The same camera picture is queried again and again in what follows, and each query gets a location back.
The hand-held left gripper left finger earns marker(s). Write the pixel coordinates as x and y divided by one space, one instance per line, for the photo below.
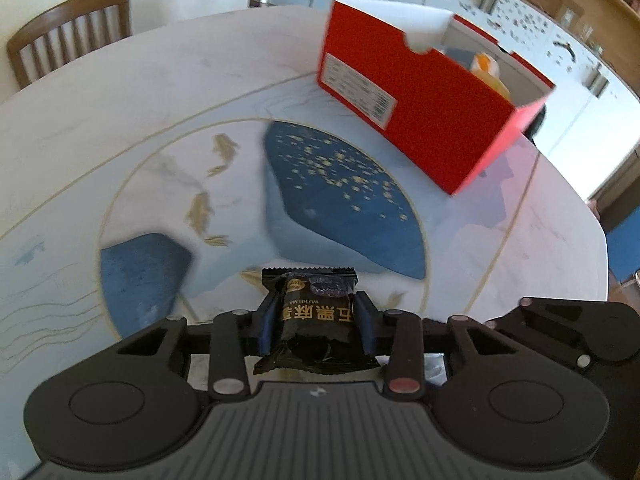
267 325

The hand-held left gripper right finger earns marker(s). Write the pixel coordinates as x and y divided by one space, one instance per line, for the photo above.
364 325

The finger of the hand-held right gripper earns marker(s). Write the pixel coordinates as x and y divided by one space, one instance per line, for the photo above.
560 332

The black snack packet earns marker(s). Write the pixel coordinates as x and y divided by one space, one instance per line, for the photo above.
315 325

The red cardboard box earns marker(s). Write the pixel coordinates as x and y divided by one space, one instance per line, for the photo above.
425 110

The white marble desktop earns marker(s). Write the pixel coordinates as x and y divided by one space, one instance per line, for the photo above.
150 110

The black padded jacket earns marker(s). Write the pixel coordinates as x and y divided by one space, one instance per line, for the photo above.
535 127

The brown wooden chair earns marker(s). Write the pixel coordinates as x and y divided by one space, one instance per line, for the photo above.
65 10

